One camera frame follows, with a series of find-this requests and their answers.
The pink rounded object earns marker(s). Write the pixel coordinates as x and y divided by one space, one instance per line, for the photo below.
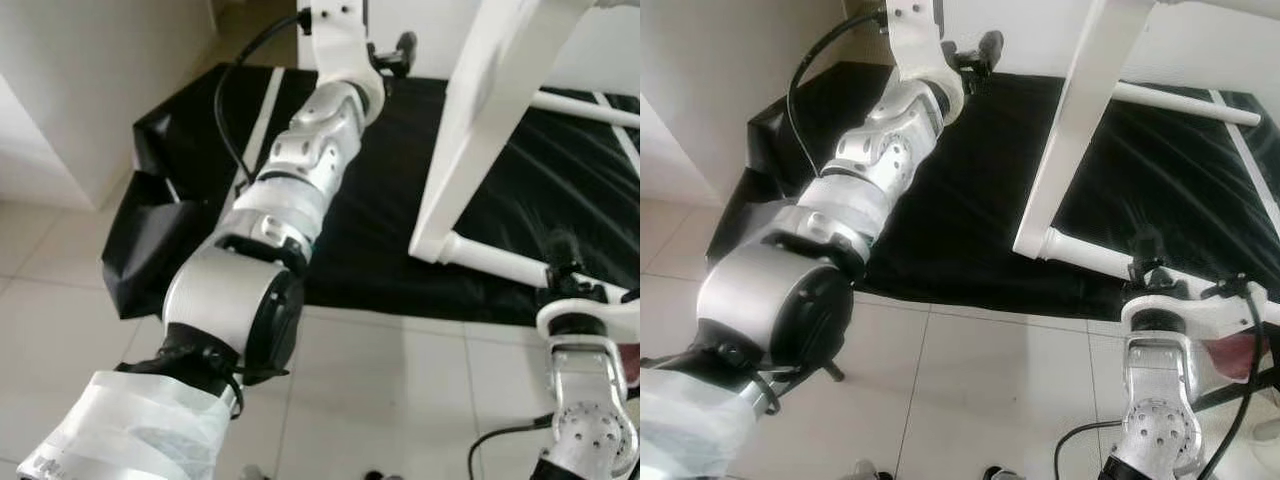
633 365
1232 355

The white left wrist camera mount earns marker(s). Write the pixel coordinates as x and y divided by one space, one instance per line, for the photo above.
925 45
340 45

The black table cloth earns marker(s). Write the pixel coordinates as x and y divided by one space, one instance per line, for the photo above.
970 200
400 200

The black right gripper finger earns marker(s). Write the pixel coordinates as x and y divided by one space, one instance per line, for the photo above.
563 250
1146 245

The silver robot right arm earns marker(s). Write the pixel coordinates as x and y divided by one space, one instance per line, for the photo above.
590 400
1160 400

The white strip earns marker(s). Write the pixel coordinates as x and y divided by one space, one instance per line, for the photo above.
622 135
1250 160
262 125

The white plastic table top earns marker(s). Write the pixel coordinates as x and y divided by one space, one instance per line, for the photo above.
500 100
1085 100

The black robot right foot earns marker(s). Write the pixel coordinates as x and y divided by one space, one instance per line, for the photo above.
382 475
1000 473

